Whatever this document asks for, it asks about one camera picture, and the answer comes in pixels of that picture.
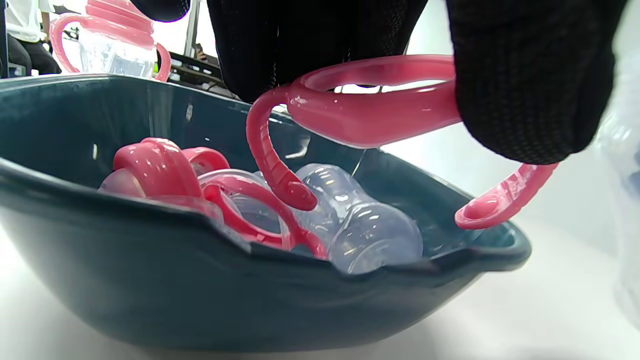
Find person's left hand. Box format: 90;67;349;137
131;0;628;165

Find pink bottle handle ring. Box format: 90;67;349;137
200;172;329;259
246;54;559;231

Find pink bottle collar ring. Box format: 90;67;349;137
182;146;231;176
98;137;204;199

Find clear dome bottle top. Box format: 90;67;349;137
220;170;297;237

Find clear pink baby bottle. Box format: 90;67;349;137
49;0;172;83
295;163;424;275
595;100;640;331

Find teal plastic basin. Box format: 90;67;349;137
0;74;532;353

